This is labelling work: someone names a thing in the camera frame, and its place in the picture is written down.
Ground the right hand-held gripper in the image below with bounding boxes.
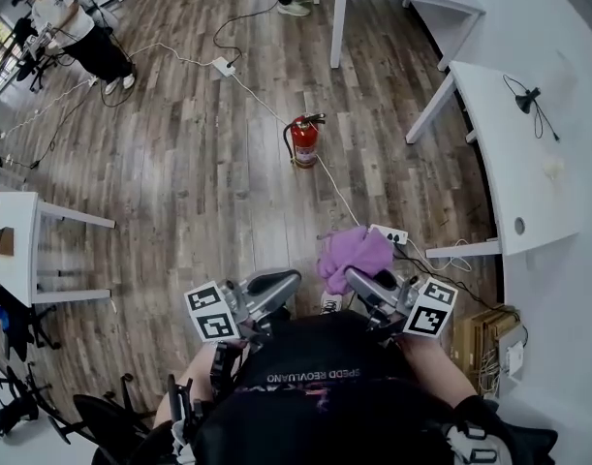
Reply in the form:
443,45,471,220
344,265,459,340

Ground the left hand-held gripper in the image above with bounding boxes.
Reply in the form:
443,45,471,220
183,268,302,344

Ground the purple cloth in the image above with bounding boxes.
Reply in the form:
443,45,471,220
316,225,396,295

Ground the red fire extinguisher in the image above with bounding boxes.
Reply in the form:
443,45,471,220
282,112,327,170

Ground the person's right forearm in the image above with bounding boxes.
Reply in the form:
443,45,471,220
400,335,482,409

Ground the person's left forearm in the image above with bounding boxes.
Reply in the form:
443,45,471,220
152,340,239,438

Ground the stack of cardboard boxes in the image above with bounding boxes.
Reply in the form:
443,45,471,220
452,304,523,383

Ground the white long power strip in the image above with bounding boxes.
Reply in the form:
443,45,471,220
367,224,410,247

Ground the person's white shoe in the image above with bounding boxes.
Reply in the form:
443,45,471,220
319,293,346,316

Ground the white adapter box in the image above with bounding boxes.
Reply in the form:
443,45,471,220
503,340,526,378

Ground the person's black shirt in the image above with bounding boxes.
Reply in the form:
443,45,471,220
192,309,559,465

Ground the black office chair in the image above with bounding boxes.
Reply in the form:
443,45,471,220
0,270,63,363
11,16,60,92
72,372,157,465

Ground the white curved desk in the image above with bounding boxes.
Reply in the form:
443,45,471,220
405,60,583,260

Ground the small white side table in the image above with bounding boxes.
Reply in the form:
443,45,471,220
0,190,117,308

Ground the black chair base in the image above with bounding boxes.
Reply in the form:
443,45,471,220
0,360,60,441

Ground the white square power strip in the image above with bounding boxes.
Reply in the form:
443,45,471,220
211,56,237,79

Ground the black cable bundle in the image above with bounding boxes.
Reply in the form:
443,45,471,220
393,253,506,310

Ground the black wrist strap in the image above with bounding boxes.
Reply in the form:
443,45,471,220
209,340,240,398

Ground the white power cable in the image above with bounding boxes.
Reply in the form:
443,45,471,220
231,72,370,228

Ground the black clamp with cable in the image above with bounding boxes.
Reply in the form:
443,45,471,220
502,74,562,143

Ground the thin black floor cable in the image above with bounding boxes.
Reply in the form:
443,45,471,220
3,93,94,170

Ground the thin white floor cable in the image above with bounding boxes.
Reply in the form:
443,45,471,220
0,41,215,140

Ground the black power cable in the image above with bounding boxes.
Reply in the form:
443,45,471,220
212,0,280,66

